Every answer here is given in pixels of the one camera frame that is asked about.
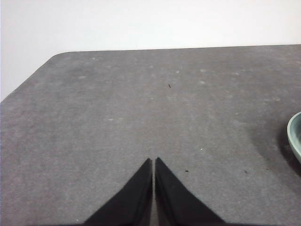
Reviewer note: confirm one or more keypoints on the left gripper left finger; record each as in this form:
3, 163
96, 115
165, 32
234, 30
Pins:
131, 200

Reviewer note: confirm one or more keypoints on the green round plate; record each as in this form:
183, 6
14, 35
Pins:
295, 134

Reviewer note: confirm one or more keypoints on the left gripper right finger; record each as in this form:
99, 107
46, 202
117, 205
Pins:
176, 200

